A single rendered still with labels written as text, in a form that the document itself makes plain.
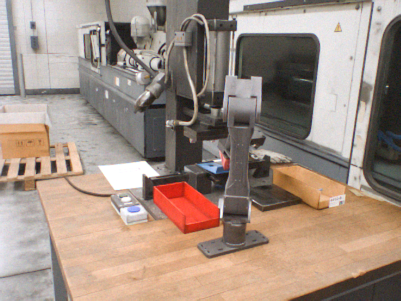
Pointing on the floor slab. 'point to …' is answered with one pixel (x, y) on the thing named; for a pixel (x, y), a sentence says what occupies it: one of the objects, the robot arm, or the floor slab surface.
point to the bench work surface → (285, 259)
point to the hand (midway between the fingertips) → (225, 167)
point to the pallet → (30, 178)
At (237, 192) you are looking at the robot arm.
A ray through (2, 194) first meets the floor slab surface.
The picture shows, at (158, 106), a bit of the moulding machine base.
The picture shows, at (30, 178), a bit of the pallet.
